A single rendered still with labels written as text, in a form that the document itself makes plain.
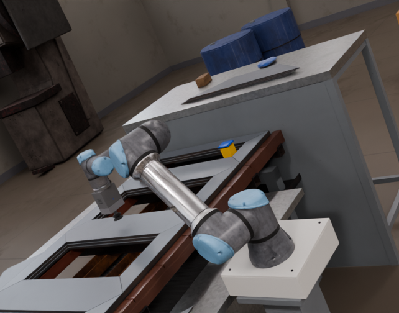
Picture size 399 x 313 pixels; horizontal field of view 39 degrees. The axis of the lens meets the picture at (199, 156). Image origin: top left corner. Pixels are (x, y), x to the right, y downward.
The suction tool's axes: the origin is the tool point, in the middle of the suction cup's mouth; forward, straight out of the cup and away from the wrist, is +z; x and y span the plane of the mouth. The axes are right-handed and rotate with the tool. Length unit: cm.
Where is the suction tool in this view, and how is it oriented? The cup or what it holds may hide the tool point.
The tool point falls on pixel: (118, 218)
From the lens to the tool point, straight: 241.2
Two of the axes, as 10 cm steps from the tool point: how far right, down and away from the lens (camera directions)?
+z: 4.0, 8.7, 2.9
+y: -5.7, 4.8, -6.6
